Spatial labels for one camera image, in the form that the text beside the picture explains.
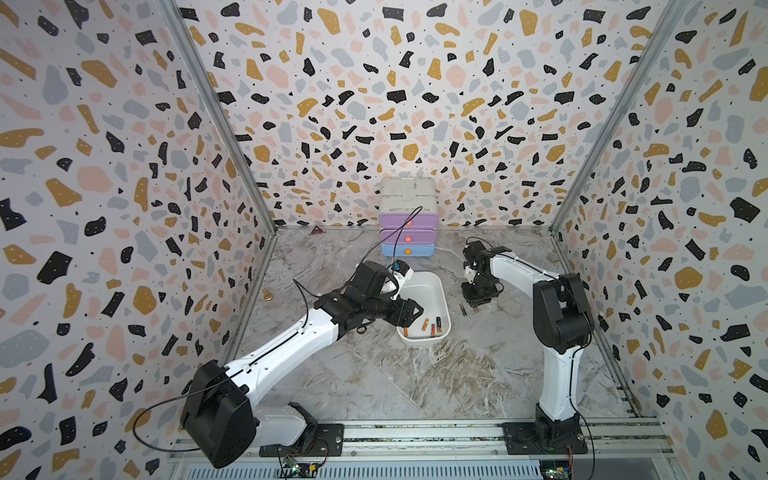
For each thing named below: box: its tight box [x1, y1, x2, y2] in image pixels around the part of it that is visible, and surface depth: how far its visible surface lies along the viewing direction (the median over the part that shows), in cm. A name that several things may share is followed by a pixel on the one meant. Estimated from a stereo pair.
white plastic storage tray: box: [393, 271, 451, 345], surface depth 97 cm
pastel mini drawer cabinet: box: [379, 177, 439, 257], surface depth 105 cm
